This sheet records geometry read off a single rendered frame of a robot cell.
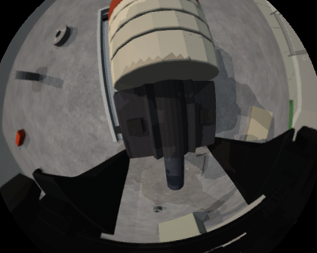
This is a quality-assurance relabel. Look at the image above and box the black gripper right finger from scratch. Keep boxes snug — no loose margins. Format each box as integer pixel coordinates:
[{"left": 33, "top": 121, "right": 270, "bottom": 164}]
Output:
[{"left": 206, "top": 127, "right": 296, "bottom": 205}]

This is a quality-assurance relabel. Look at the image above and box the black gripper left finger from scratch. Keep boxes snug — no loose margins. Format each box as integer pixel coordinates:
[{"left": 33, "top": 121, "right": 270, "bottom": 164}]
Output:
[{"left": 32, "top": 150, "right": 130, "bottom": 235}]

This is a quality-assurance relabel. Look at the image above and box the red-brown ring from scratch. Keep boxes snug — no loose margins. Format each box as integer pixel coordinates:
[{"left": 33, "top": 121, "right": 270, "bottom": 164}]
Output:
[{"left": 107, "top": 0, "right": 123, "bottom": 21}]

